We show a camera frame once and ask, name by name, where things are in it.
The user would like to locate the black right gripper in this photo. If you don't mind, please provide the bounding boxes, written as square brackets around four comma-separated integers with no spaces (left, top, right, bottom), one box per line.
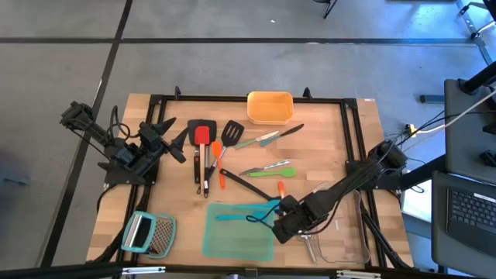
[272,195,317,246]

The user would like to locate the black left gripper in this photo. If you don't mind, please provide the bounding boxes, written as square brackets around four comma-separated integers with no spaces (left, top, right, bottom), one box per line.
[138,116,191,164]

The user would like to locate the black turner red-accent handle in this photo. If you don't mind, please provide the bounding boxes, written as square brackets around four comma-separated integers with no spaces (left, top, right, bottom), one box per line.
[187,119,218,184]

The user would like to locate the red spatula wooden handle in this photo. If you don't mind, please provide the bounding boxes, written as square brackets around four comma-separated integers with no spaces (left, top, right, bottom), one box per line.
[194,126,212,184]

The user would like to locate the orange silicone turner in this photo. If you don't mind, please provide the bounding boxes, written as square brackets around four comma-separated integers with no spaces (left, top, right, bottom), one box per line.
[211,140,227,191]

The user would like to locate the knife with patterned handle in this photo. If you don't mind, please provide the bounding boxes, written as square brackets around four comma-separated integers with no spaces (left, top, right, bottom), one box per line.
[239,159,292,176]

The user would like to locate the teal silicone mat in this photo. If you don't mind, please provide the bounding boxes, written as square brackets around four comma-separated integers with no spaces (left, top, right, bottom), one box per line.
[201,202,283,263]

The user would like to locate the short black slotted turner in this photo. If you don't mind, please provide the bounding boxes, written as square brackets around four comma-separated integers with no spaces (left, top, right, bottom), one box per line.
[196,119,246,195]

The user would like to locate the black-blade knife teal handle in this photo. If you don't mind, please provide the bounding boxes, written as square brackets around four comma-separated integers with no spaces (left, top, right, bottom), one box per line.
[258,123,306,148]

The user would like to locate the steel scoop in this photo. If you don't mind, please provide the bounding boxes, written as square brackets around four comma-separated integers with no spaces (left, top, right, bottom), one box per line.
[298,232,319,264]

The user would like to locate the green silicone spatula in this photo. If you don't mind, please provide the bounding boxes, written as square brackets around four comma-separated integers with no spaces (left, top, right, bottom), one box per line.
[246,166,298,179]

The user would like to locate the clear plastic container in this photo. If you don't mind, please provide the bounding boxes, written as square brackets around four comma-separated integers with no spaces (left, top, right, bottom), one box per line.
[315,184,374,264]

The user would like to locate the teal framed grater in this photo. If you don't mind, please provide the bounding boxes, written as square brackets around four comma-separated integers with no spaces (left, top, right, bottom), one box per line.
[120,210,178,260]

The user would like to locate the orange plastic bin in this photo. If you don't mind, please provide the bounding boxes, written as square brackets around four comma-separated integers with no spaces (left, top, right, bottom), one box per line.
[246,91,295,126]

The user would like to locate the black diagonal desk bar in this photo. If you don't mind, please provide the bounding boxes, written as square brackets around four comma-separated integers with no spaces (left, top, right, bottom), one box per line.
[398,153,446,191]

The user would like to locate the black rig crossbar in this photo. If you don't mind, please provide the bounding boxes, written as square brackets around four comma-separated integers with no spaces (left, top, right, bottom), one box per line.
[0,262,496,279]

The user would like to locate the black computer keyboard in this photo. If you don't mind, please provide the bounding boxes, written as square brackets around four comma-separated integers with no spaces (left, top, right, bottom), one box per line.
[446,187,496,257]

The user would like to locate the black tripod leg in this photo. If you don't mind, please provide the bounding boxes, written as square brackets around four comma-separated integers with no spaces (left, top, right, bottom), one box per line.
[322,0,339,20]

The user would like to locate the small black desk object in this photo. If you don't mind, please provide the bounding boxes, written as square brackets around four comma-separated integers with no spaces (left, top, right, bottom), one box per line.
[479,149,496,169]

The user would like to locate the black monitor pole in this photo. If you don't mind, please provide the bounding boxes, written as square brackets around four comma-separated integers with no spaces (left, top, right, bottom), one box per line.
[458,60,496,96]

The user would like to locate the office chair base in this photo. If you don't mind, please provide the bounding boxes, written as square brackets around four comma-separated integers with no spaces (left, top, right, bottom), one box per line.
[456,0,496,40]

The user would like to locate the knife with pale green handle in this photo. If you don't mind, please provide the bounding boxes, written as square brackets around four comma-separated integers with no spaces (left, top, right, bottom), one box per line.
[308,181,330,195]

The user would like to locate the black metal table frame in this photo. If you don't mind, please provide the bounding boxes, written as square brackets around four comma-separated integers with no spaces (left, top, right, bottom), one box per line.
[115,94,388,269]

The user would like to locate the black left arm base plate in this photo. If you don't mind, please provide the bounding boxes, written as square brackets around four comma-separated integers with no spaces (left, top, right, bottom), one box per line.
[97,160,160,186]

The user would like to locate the silver metal bracket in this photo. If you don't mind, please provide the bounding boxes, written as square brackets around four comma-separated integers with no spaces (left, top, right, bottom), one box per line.
[335,270,381,279]
[121,266,167,276]

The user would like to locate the black cable bundle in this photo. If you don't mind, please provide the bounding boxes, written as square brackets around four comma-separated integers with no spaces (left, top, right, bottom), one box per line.
[88,184,150,264]
[362,203,414,270]

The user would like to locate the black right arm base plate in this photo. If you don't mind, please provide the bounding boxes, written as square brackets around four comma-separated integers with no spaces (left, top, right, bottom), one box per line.
[345,159,402,191]

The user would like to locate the white cable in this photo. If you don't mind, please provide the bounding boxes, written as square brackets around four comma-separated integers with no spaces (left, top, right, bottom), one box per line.
[415,88,496,136]

